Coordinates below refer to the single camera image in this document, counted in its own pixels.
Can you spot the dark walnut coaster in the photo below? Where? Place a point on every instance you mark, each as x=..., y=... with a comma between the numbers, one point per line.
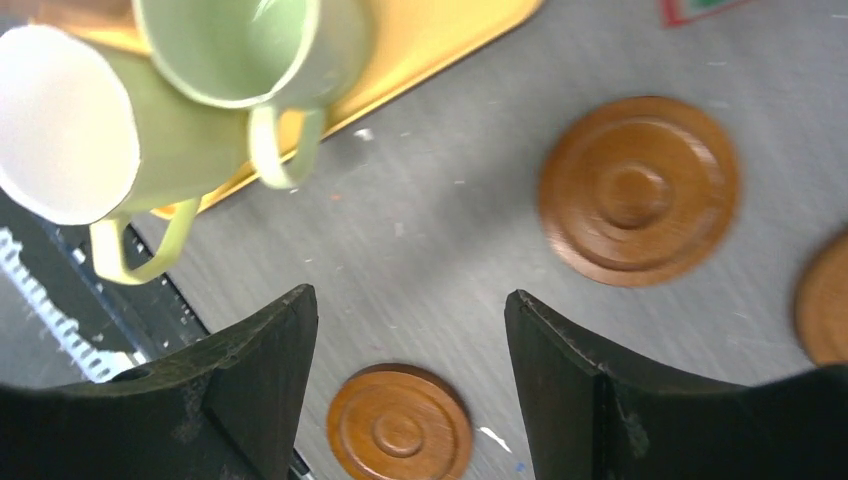
x=820, y=307

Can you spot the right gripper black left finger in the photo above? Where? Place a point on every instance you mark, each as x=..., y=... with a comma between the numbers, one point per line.
x=226, y=407

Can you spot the light green mug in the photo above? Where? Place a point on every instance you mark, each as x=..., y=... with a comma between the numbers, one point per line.
x=283, y=62

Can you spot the cream yellow mug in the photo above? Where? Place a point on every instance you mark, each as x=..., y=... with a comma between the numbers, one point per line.
x=93, y=136

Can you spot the yellow tray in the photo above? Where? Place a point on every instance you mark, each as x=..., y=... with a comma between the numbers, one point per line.
x=414, y=40

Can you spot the colourful toy brick block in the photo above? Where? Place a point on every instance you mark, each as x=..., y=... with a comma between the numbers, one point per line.
x=677, y=13

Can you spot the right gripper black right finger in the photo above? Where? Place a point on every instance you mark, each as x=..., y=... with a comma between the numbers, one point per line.
x=594, y=409

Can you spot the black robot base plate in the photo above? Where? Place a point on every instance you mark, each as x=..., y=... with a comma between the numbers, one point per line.
x=62, y=324

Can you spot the brown wooden coaster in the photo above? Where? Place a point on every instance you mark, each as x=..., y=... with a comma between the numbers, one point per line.
x=639, y=191
x=399, y=421

